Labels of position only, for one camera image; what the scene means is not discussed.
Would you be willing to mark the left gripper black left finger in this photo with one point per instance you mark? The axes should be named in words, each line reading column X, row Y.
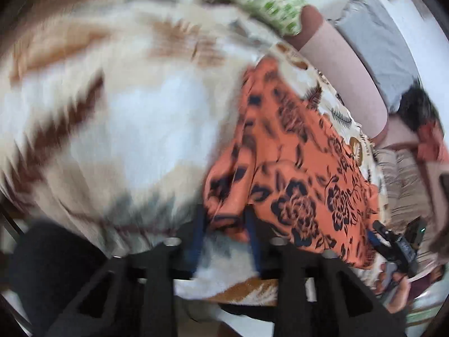
column 134, row 295

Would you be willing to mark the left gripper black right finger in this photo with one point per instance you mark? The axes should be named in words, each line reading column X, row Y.
column 318, row 294

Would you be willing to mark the beige leaf print bedsheet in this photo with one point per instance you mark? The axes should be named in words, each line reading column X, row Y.
column 113, row 111

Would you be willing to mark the orange black floral garment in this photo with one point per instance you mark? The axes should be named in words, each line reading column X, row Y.
column 288, row 163

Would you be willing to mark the striped beige cloth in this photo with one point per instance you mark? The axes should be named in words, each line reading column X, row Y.
column 408, row 199

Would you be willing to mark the person's right hand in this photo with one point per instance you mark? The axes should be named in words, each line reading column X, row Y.
column 399, row 296

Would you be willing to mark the black red clothes pile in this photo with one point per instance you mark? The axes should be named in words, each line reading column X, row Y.
column 421, row 116

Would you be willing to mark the grey cloth on headboard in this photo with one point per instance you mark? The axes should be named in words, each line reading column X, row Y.
column 368, row 28

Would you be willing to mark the pink maroon headboard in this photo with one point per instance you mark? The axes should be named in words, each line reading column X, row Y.
column 325, row 48

